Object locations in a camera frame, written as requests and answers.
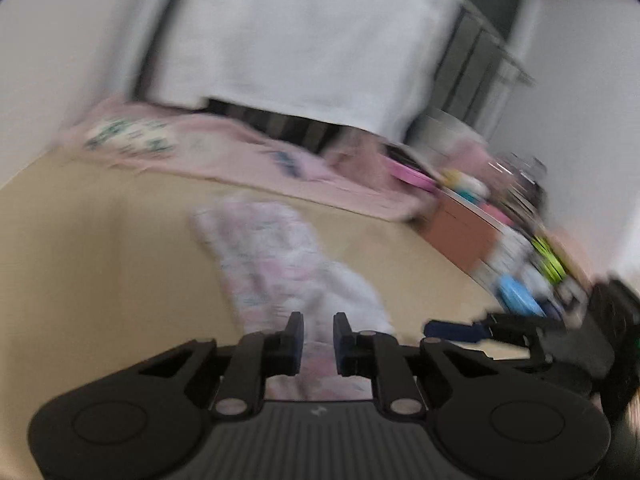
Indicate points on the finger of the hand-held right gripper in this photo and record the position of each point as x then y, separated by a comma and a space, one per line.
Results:
452, 331

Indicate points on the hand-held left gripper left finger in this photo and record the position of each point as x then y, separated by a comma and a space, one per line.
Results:
295, 345

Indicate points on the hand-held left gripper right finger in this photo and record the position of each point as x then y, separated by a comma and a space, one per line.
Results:
341, 345

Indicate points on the pink floral garment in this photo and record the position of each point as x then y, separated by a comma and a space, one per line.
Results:
270, 255

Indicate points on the light blue object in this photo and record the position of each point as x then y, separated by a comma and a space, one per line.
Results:
520, 295

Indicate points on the white printed box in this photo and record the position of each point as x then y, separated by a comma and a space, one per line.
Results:
505, 255

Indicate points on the yellow-green object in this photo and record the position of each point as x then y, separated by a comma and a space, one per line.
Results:
547, 260

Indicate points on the terracotta box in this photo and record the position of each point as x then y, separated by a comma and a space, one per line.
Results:
460, 235

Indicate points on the yellow and white plush toy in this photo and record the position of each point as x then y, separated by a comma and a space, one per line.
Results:
465, 187

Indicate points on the bright pink flat case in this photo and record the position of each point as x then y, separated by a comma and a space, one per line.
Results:
410, 175

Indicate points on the pink pouch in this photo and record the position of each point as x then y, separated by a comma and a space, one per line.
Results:
472, 155

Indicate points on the pink ribbed knit garment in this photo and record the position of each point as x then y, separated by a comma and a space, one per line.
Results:
360, 160

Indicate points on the pink fuzzy blanket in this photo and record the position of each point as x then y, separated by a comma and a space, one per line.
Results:
215, 155

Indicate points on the cream garment with green flowers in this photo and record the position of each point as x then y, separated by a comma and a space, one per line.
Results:
125, 135

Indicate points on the white hanging garment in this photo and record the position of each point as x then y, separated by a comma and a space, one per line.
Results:
310, 35

